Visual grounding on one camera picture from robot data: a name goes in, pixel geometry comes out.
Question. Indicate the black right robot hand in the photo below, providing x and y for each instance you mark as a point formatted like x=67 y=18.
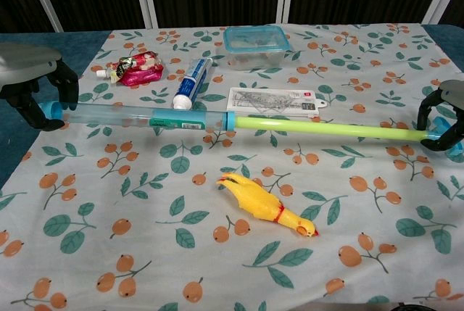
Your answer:
x=444 y=108

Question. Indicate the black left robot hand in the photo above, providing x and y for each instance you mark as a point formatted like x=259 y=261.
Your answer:
x=29 y=82

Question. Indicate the blue green water pump tube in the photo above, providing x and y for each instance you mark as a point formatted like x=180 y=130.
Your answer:
x=188 y=121

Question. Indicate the fruit patterned tablecloth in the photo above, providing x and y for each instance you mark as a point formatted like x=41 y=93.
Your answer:
x=232 y=187

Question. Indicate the pink snack pouch with spout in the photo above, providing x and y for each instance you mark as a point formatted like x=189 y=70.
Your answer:
x=136 y=68

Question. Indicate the white and blue toothpaste tube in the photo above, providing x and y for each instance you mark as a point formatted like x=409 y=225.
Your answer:
x=190 y=84

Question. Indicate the white printed package card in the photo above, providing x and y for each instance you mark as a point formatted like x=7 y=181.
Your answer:
x=273 y=100

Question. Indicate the clear container with blue lid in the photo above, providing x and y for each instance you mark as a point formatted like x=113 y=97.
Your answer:
x=253 y=46

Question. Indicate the yellow rubber chicken toy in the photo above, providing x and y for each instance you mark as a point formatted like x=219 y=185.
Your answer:
x=266 y=204

